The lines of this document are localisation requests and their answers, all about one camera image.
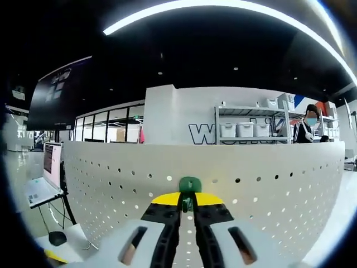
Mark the white storage bin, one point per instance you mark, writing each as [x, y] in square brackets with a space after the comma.
[228, 130]
[245, 130]
[262, 130]

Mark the green hook assembly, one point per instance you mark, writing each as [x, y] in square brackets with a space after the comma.
[189, 184]

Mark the pink cloth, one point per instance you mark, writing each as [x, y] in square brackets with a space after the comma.
[142, 134]

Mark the white perforated mounting plate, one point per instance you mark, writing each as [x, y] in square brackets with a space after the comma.
[279, 167]

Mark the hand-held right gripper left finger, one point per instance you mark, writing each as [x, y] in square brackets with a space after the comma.
[145, 245]

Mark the large dark wall screen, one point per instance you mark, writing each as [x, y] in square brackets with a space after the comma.
[55, 95]

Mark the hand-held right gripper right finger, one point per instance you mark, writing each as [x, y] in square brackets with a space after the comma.
[223, 245]

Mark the metal storage shelf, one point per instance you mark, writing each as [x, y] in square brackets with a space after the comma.
[251, 111]

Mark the white storage box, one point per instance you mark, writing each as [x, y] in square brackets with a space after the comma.
[271, 102]
[287, 102]

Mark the ceiling light strip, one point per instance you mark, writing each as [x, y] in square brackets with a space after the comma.
[117, 24]

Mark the open laptop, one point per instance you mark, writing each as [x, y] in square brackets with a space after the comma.
[51, 162]

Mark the black laptop stand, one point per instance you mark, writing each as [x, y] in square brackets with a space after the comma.
[69, 208]

